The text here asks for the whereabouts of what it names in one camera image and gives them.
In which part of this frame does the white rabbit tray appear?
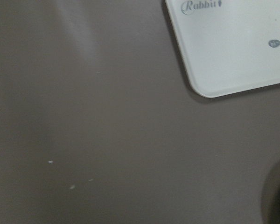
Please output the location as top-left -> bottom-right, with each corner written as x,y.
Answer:
166,0 -> 280,98

